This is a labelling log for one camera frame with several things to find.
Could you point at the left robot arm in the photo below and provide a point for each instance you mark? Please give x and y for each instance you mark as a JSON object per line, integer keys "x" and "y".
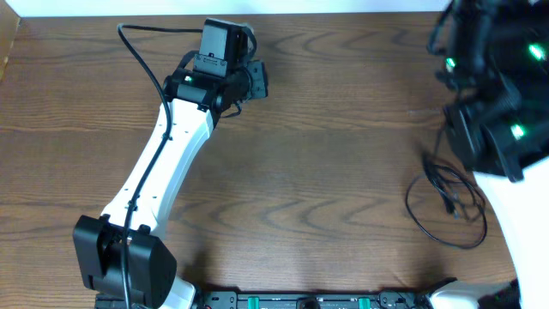
{"x": 121, "y": 253}

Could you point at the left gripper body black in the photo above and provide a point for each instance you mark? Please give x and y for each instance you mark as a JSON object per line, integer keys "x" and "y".
{"x": 259, "y": 79}

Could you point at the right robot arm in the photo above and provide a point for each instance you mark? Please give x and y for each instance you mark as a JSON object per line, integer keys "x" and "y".
{"x": 496, "y": 59}

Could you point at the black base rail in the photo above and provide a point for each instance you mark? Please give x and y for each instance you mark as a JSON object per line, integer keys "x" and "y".
{"x": 233, "y": 300}

